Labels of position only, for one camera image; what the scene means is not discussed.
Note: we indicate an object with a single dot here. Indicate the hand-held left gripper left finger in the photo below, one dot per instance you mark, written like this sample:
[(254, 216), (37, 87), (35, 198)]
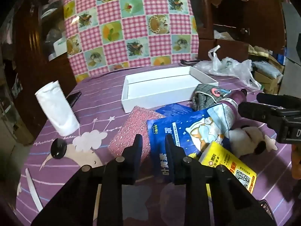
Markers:
[(138, 147)]

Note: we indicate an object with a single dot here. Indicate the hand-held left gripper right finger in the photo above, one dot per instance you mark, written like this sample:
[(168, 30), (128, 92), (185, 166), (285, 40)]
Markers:
[(169, 150)]

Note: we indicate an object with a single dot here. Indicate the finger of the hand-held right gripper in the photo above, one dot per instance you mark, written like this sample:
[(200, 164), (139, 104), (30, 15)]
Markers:
[(279, 101), (256, 111)]

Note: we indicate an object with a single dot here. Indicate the pink sparkly scouring pad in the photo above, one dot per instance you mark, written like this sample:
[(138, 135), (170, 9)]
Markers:
[(131, 127)]

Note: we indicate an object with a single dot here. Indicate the blue cartoon print packet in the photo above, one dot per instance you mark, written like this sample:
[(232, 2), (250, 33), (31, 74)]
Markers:
[(183, 134)]

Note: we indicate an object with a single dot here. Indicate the white and black plush toy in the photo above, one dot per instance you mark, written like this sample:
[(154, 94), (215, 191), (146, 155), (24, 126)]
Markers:
[(249, 134)]

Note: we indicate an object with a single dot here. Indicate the purple bottle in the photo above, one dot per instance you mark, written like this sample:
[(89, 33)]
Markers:
[(232, 104)]

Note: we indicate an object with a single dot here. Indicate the dark blue packet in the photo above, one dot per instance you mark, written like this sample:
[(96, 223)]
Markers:
[(174, 109)]

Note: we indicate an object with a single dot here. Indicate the grey plaid pouch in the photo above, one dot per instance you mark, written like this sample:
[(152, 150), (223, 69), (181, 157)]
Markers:
[(204, 96)]

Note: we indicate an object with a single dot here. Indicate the yellow packet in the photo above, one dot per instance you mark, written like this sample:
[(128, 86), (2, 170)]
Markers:
[(225, 161)]

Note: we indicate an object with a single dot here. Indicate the white shallow cardboard box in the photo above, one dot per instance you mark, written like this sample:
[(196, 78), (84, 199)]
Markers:
[(160, 86)]

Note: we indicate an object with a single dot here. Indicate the person's right hand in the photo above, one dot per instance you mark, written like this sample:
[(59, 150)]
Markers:
[(296, 164)]

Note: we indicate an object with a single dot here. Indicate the stack of cardboard boxes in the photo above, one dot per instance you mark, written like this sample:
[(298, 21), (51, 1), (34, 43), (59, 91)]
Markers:
[(268, 75)]

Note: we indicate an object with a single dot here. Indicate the clear plastic bag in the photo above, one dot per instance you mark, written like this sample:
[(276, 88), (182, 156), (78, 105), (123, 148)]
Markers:
[(230, 68)]

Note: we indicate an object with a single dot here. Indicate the purple printed bedsheet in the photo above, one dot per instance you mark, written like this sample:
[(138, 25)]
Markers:
[(98, 98)]

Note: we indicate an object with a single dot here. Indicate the black oval object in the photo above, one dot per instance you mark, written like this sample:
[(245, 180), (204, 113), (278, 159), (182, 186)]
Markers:
[(58, 148)]

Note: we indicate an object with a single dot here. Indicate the black phone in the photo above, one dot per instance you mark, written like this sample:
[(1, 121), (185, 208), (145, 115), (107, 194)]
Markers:
[(73, 98)]

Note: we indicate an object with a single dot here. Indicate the pink checkered printed quilt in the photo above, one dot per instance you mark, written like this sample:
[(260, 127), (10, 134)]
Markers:
[(131, 28)]

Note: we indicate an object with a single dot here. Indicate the white carton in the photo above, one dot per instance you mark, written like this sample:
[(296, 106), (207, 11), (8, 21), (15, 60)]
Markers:
[(60, 46)]

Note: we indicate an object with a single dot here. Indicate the dark wooden glass cabinet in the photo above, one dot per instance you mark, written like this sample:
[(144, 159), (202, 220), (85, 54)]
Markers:
[(30, 63)]

